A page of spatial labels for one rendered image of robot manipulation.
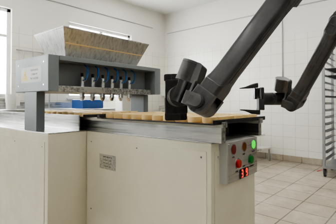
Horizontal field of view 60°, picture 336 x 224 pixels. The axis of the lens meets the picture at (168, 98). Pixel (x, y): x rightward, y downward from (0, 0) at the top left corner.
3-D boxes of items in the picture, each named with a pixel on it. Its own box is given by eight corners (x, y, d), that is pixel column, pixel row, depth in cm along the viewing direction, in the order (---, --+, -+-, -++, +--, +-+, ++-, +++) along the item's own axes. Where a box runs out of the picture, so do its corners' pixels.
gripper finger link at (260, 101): (237, 99, 135) (257, 98, 136) (237, 114, 135) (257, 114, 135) (242, 98, 128) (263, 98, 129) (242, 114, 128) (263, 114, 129)
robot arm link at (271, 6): (313, -42, 63) (316, -14, 72) (290, -49, 67) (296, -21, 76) (195, 115, 68) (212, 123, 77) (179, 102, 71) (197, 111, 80)
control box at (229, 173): (218, 183, 97) (218, 141, 98) (249, 170, 116) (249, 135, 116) (228, 185, 95) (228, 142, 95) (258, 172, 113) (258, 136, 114)
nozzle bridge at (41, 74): (14, 128, 145) (15, 60, 145) (124, 121, 200) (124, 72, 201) (47, 133, 123) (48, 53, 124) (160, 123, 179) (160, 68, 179)
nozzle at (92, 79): (88, 100, 148) (88, 65, 148) (93, 100, 150) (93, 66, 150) (95, 100, 144) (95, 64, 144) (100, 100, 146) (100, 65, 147)
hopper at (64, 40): (33, 62, 150) (33, 35, 150) (117, 71, 193) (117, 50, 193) (63, 56, 131) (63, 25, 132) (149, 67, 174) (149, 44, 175)
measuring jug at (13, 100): (16, 109, 369) (16, 94, 370) (2, 109, 370) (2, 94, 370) (22, 109, 384) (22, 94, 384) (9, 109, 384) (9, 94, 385)
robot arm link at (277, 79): (291, 111, 124) (301, 106, 129) (296, 85, 120) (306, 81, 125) (266, 102, 133) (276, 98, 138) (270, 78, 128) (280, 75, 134)
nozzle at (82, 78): (77, 100, 143) (78, 64, 143) (83, 100, 145) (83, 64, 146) (85, 100, 139) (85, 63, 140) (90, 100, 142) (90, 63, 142)
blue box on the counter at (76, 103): (82, 108, 448) (82, 99, 448) (71, 108, 467) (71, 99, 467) (103, 108, 479) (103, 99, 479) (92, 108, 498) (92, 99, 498)
